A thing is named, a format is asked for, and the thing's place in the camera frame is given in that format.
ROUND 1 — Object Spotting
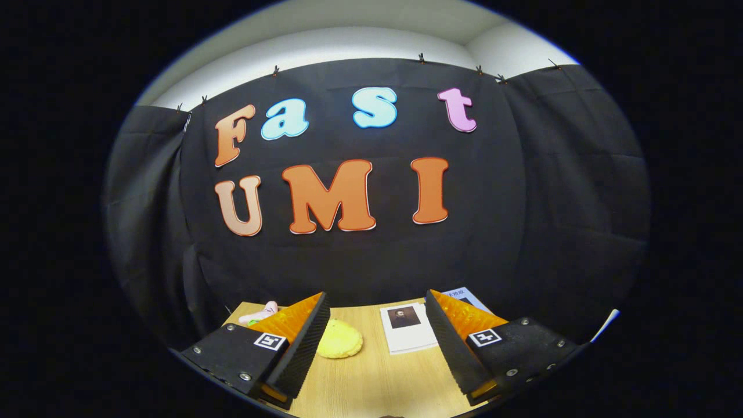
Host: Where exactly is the pink and green plush toy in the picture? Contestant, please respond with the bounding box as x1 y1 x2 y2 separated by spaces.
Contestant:
238 301 279 326

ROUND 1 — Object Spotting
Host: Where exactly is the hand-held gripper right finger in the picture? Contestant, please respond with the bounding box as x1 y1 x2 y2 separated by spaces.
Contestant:
424 290 582 407

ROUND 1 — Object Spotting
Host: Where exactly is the white book with portrait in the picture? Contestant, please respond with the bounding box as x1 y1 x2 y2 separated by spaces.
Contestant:
380 302 439 355

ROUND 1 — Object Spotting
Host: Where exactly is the yellow round plush toy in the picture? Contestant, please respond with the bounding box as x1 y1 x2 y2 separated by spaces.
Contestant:
316 318 364 359

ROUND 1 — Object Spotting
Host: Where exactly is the row of small cloth clips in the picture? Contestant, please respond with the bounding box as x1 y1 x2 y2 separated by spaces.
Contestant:
175 53 561 114

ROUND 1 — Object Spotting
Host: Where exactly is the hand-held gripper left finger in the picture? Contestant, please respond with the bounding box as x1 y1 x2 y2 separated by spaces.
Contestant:
168 292 330 412

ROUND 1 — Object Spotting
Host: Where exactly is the blue cover book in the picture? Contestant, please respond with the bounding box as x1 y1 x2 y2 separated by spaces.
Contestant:
441 287 494 315

